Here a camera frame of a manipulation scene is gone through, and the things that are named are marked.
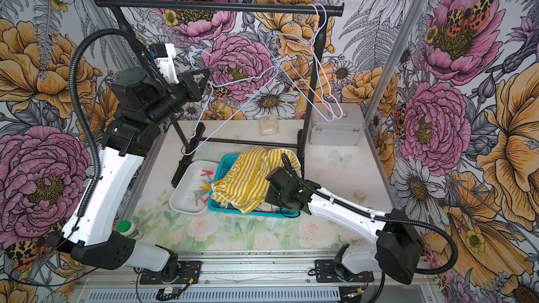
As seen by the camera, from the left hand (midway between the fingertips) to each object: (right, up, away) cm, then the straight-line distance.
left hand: (210, 79), depth 58 cm
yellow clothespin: (-13, -38, +37) cm, 54 cm away
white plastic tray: (-20, -41, +34) cm, 57 cm away
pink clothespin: (-16, -42, +33) cm, 56 cm away
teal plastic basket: (+15, -45, +25) cm, 53 cm away
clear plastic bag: (+14, -9, +58) cm, 60 cm away
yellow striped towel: (+5, -34, +23) cm, 41 cm away
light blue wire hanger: (+18, +17, +43) cm, 50 cm away
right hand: (+16, -40, +21) cm, 48 cm away
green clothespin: (-15, -39, +32) cm, 53 cm away
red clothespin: (-14, -32, +41) cm, 54 cm away
